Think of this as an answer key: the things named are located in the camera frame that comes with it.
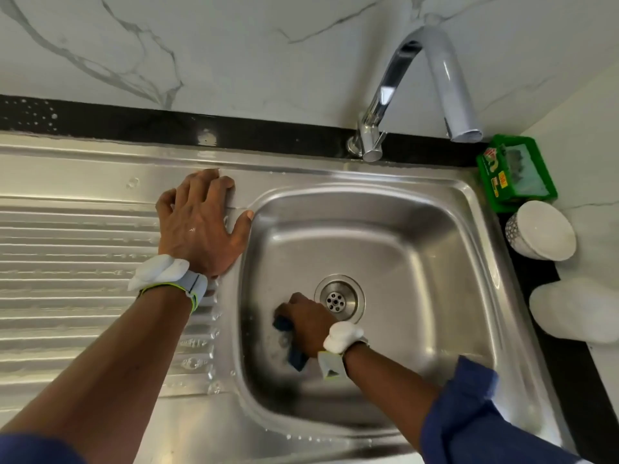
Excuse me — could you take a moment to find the person's right forearm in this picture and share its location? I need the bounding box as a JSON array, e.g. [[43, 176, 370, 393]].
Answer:
[[345, 345, 444, 450]]

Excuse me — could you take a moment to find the white left wrist tracker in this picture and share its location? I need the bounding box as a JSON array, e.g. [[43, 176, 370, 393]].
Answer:
[[128, 254, 210, 312]]

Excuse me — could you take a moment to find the white yellow spray bottle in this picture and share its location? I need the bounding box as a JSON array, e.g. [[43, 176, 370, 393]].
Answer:
[[529, 277, 619, 344]]

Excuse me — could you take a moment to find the white bowl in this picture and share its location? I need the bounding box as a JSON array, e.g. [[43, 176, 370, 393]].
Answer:
[[504, 200, 578, 262]]

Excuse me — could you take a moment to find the metal drain strainer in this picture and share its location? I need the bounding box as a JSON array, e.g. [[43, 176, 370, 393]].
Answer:
[[313, 274, 367, 323]]

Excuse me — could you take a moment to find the blue cloth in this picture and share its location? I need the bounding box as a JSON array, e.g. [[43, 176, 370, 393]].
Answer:
[[271, 316, 311, 373]]

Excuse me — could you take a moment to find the person's right hand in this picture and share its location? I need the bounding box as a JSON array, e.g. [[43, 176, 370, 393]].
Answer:
[[275, 293, 340, 358]]

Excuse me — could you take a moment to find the person's left hand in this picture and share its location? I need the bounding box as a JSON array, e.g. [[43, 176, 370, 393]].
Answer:
[[155, 169, 255, 279]]

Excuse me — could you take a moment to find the stainless steel sink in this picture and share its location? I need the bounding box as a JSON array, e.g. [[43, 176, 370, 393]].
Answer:
[[0, 130, 576, 464]]

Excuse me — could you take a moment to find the green soap tray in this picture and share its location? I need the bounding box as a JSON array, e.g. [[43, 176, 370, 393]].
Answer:
[[476, 134, 559, 215]]

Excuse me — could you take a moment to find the chrome faucet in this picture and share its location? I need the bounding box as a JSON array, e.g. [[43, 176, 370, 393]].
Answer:
[[346, 26, 485, 163]]

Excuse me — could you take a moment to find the person's left forearm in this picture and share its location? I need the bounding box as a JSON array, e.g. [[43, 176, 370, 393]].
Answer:
[[0, 287, 195, 464]]

